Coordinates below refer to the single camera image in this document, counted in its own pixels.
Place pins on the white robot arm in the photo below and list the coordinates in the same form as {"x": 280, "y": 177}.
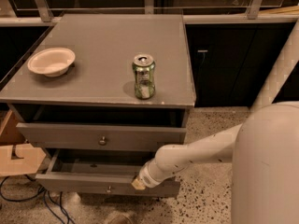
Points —
{"x": 264, "y": 151}

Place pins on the grey drawer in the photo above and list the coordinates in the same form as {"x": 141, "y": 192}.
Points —
{"x": 103, "y": 172}
{"x": 100, "y": 137}

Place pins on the white paper bowl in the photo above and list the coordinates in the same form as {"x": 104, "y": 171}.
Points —
{"x": 51, "y": 62}

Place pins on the metal window railing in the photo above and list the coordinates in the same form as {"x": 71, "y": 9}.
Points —
{"x": 48, "y": 12}

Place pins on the black wall cabinet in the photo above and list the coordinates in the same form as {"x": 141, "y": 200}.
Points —
{"x": 230, "y": 62}

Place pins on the wooden block piece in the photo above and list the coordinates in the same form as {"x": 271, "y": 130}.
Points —
{"x": 17, "y": 156}

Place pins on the green soda can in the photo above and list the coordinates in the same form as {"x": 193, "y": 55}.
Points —
{"x": 143, "y": 67}

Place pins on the grey top drawer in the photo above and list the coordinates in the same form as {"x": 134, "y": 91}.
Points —
{"x": 100, "y": 137}

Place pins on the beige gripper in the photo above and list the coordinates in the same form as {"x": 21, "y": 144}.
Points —
{"x": 145, "y": 175}

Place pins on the grey drawer cabinet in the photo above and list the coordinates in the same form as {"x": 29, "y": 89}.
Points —
{"x": 99, "y": 87}

